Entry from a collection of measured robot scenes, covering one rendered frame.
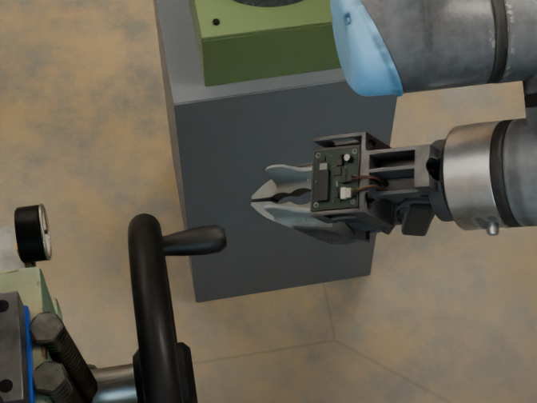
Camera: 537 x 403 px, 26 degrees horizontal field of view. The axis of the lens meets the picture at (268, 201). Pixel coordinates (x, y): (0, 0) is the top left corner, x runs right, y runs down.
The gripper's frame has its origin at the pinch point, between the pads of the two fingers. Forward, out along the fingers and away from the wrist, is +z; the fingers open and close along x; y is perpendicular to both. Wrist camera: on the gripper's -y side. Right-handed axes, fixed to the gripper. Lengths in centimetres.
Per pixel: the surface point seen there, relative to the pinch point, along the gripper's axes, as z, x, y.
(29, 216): 27.9, 0.0, 2.7
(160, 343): -4.8, 16.3, 22.2
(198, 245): -1.1, 6.8, 12.8
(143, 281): -2.5, 11.5, 21.9
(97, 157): 77, -29, -65
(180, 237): 0.3, 6.2, 13.6
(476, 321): 13, -1, -90
